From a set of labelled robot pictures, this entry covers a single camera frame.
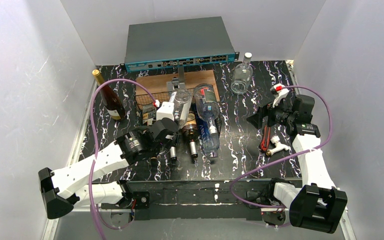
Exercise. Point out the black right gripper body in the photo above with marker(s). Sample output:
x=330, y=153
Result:
x=268, y=115

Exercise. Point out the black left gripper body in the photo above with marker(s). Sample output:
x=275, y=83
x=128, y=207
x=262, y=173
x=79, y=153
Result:
x=171, y=124

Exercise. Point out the clear bottle with cork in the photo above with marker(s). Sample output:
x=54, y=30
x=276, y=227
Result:
x=182, y=100

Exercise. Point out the clear bottle with white cap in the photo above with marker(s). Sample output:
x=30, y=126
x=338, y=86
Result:
x=242, y=75

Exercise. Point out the clear bottle with dark label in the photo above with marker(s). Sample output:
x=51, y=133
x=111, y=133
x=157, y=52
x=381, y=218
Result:
x=207, y=106

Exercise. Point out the amber wine bottle gold cap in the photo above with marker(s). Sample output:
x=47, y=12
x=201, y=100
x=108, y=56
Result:
x=112, y=103

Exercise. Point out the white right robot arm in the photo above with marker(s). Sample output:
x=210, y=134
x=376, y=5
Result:
x=310, y=165

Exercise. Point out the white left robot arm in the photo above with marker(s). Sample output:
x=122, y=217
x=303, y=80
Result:
x=66, y=188

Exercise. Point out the dark bottle with black cap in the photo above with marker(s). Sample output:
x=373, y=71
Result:
x=190, y=134

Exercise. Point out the clear embossed bottle in rack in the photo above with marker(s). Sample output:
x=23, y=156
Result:
x=148, y=114

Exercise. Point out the dark green wine bottle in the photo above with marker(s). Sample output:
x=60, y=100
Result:
x=173, y=154

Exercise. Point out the white plastic faucet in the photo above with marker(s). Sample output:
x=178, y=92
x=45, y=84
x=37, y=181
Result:
x=275, y=140

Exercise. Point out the red black utility knife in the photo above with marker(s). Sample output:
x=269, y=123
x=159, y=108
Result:
x=264, y=145

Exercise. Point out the wooden board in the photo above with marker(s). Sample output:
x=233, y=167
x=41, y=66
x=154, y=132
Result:
x=157, y=83

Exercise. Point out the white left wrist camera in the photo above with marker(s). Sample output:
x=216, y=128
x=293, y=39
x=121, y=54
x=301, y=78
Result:
x=166, y=110

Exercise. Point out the black wire wine rack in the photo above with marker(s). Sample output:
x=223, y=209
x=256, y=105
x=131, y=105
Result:
x=143, y=99

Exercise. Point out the grey metal bracket post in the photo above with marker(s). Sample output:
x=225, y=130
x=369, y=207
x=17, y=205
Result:
x=177, y=82

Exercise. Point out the grey network switch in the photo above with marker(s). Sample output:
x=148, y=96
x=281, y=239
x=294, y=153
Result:
x=178, y=43

